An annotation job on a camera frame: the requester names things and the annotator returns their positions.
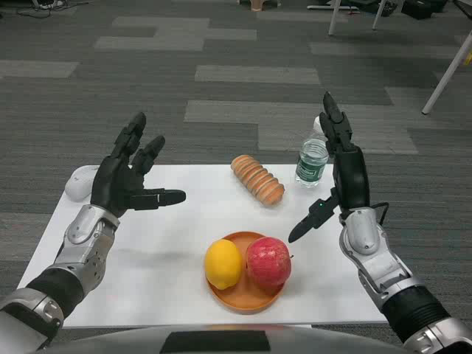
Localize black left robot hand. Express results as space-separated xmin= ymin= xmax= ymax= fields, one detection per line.
xmin=90 ymin=111 xmax=187 ymax=219

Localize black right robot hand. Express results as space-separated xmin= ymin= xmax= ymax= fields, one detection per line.
xmin=288 ymin=91 xmax=371 ymax=243

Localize ridged brown bread loaf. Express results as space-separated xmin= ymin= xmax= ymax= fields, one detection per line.
xmin=230 ymin=154 xmax=286 ymax=207

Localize white computer mouse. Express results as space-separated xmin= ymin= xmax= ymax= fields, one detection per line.
xmin=64 ymin=165 xmax=101 ymax=202

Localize clear plastic water bottle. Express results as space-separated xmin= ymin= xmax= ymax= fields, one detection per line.
xmin=294 ymin=115 xmax=330 ymax=188

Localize red apple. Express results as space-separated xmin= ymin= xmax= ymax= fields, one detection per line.
xmin=246 ymin=236 xmax=295 ymax=288

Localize yellow lemon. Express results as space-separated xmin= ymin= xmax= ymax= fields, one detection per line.
xmin=204 ymin=239 xmax=243 ymax=291

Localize white table leg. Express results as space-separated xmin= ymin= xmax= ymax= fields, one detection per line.
xmin=421 ymin=35 xmax=472 ymax=115
xmin=372 ymin=0 xmax=387 ymax=31
xmin=327 ymin=0 xmax=342 ymax=36

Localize orange round plate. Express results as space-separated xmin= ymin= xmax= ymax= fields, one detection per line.
xmin=204 ymin=231 xmax=287 ymax=315

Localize black wheeled equipment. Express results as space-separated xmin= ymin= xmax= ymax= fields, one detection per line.
xmin=379 ymin=0 xmax=449 ymax=20

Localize silver robot chest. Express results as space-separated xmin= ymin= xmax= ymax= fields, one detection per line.
xmin=36 ymin=324 xmax=417 ymax=354

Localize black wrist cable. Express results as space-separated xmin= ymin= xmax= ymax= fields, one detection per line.
xmin=368 ymin=201 xmax=390 ymax=226

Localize black floor cables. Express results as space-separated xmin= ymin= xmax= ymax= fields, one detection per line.
xmin=16 ymin=0 xmax=89 ymax=18

